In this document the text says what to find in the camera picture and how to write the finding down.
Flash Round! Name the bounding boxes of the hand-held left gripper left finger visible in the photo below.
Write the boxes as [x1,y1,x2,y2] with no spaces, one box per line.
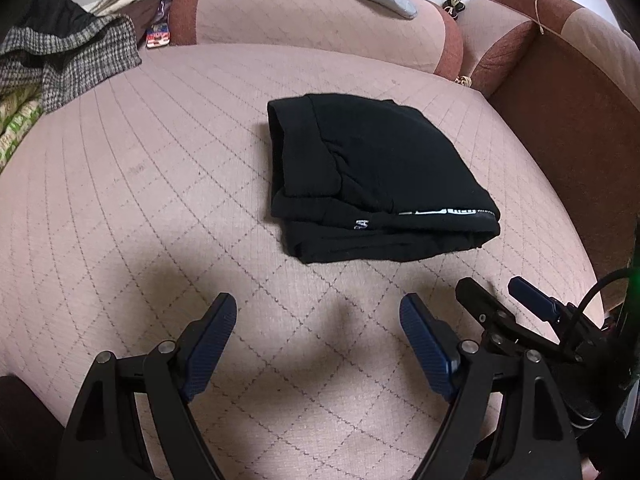
[59,292,238,480]

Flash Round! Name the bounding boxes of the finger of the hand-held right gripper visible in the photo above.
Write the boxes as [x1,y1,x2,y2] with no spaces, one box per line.
[507,276,607,357]
[455,276,577,364]

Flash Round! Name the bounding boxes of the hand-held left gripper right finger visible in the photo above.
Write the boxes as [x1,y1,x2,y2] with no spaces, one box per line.
[399,294,583,480]

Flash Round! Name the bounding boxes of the black pants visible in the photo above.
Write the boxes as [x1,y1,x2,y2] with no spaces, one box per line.
[266,92,502,265]

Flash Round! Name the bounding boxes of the pink quilted sofa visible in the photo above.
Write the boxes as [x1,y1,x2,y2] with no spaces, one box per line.
[0,0,640,480]

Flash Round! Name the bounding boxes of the pink brown side cushion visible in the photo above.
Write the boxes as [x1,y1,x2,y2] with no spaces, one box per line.
[457,0,540,98]

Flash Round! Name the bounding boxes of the green printed blanket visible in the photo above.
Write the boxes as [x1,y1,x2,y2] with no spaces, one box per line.
[0,82,47,173]

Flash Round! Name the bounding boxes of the houndstooth coat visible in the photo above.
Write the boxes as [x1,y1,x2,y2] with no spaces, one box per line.
[0,14,143,115]

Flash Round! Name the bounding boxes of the colourful printed packet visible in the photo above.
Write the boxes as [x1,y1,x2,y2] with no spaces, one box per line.
[145,22,171,50]

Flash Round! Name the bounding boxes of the large pink sofa back cushion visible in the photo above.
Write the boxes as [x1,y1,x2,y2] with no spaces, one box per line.
[167,0,465,78]

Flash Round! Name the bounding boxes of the black cloth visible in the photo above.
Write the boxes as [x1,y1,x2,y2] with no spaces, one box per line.
[10,0,103,53]

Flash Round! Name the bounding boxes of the black cable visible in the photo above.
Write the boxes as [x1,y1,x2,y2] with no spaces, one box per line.
[569,267,635,347]

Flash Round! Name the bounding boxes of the thin beige string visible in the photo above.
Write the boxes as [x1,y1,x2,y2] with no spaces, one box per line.
[531,0,557,37]

